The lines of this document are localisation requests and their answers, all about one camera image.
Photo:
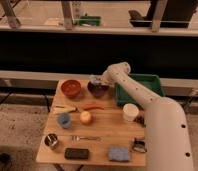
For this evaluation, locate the purple bowl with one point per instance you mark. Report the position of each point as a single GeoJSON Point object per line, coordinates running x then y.
{"type": "Point", "coordinates": [97, 90]}

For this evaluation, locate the light blue towel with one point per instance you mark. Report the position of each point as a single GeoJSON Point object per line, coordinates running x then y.
{"type": "Point", "coordinates": [95, 80]}

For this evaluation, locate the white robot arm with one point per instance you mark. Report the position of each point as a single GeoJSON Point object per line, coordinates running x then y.
{"type": "Point", "coordinates": [166, 133]}

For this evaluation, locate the red bowl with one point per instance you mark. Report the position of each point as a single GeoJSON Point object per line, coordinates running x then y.
{"type": "Point", "coordinates": [71, 88]}

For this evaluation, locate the red chili pepper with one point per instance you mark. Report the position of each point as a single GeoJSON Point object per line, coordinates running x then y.
{"type": "Point", "coordinates": [92, 107]}

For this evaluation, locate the green tray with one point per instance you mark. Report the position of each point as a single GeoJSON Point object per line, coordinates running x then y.
{"type": "Point", "coordinates": [150, 81]}

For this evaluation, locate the yellow apple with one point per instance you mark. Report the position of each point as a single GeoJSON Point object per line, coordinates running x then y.
{"type": "Point", "coordinates": [85, 117]}

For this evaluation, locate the white cup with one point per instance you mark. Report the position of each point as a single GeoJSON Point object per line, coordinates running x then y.
{"type": "Point", "coordinates": [130, 112]}

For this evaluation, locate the yellow banana piece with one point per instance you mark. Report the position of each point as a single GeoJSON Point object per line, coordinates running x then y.
{"type": "Point", "coordinates": [63, 109]}

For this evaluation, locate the wooden table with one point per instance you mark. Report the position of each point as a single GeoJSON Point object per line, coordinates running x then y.
{"type": "Point", "coordinates": [108, 124]}

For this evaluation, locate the blue cup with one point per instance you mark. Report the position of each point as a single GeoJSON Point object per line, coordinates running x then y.
{"type": "Point", "coordinates": [64, 120]}

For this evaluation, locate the pile of brown raisins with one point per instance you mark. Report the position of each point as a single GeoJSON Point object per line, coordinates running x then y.
{"type": "Point", "coordinates": [140, 119]}

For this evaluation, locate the silver fork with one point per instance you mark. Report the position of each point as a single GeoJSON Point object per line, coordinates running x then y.
{"type": "Point", "coordinates": [77, 138]}

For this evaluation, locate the green box on shelf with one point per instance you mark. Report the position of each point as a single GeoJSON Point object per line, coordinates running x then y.
{"type": "Point", "coordinates": [90, 20]}

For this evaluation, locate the blue sponge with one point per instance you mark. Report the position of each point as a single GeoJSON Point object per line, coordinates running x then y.
{"type": "Point", "coordinates": [119, 154]}

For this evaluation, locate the metal cup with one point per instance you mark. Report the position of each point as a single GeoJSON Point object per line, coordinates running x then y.
{"type": "Point", "coordinates": [51, 141]}

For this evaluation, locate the black rectangular box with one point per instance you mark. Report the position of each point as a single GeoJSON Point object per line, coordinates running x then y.
{"type": "Point", "coordinates": [75, 153]}

